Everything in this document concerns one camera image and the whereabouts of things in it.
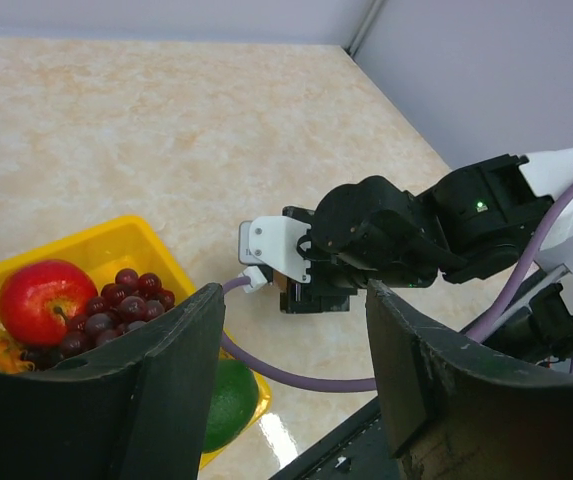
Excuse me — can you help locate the right aluminium frame post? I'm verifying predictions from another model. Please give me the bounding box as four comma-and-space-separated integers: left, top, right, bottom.
343, 0, 387, 58

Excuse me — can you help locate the purple grape bunch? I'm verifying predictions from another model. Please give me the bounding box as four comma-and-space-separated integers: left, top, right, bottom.
20, 268, 176, 370

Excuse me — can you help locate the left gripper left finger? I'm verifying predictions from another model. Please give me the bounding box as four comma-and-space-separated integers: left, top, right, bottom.
0, 283, 225, 479

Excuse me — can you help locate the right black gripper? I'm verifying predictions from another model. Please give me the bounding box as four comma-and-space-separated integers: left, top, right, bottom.
278, 206, 369, 314

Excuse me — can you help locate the yellow plastic tray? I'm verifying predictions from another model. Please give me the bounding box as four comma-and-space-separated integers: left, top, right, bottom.
0, 214, 273, 471

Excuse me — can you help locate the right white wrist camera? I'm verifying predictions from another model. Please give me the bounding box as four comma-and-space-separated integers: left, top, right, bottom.
238, 216, 312, 284

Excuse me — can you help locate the green lime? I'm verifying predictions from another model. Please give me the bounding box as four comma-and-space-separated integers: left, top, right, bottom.
202, 359, 259, 453

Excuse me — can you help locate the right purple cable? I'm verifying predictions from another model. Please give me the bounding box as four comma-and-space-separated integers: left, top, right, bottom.
220, 159, 573, 394

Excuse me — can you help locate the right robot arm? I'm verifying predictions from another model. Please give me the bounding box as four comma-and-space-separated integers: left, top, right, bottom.
280, 148, 573, 363

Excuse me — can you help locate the red apple back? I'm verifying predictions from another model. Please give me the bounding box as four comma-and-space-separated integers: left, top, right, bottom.
0, 259, 97, 347

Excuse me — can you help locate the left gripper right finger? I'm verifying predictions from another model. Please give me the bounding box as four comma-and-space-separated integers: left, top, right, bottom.
366, 281, 573, 479

